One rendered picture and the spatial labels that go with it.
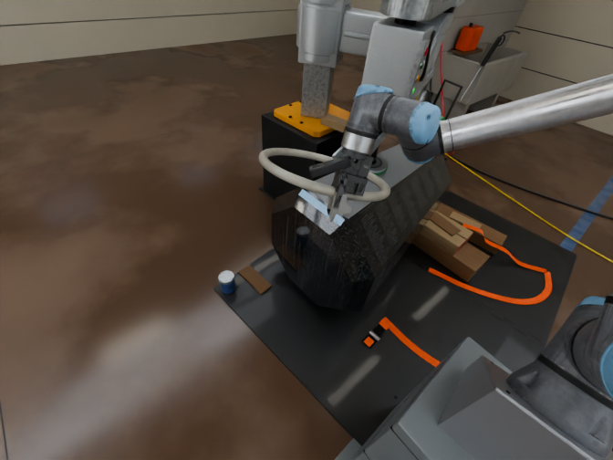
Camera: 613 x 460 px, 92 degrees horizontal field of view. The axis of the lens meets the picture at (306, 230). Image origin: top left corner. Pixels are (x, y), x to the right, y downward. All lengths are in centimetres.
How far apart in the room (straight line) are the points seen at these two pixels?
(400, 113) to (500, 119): 25
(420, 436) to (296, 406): 94
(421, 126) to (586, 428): 68
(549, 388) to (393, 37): 127
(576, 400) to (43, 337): 236
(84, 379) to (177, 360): 47
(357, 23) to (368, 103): 140
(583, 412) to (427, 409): 35
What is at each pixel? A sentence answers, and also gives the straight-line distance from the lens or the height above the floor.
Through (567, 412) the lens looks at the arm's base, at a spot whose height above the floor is 114.
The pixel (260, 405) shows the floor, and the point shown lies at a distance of 182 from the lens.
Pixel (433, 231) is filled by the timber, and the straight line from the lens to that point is 245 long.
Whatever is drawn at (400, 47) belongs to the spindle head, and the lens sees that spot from 148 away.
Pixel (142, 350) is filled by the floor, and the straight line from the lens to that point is 206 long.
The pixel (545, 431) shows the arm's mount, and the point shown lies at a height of 114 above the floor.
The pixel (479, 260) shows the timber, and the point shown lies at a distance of 256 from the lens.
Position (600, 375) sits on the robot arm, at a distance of 70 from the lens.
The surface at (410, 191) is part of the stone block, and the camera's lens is 185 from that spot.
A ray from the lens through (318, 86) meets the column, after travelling 233.
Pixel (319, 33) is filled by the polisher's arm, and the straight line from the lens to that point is 217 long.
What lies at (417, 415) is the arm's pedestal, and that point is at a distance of 101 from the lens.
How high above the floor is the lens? 176
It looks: 45 degrees down
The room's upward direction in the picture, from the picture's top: 6 degrees clockwise
